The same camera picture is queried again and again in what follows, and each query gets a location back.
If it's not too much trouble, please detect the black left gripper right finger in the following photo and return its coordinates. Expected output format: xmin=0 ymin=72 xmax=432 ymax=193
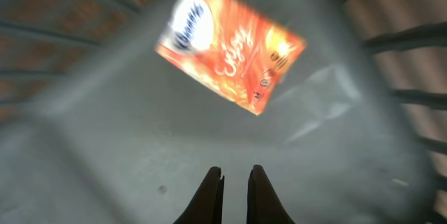
xmin=247 ymin=165 xmax=295 ymax=224

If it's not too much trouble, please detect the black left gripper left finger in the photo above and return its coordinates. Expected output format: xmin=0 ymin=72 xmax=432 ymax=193
xmin=174 ymin=167 xmax=225 ymax=224

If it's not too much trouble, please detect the black mesh basket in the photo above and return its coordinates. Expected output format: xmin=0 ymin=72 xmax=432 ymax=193
xmin=1 ymin=0 xmax=446 ymax=223

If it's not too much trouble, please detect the orange tissue packet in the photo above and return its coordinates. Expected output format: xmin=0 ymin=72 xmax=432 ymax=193
xmin=156 ymin=0 xmax=306 ymax=115

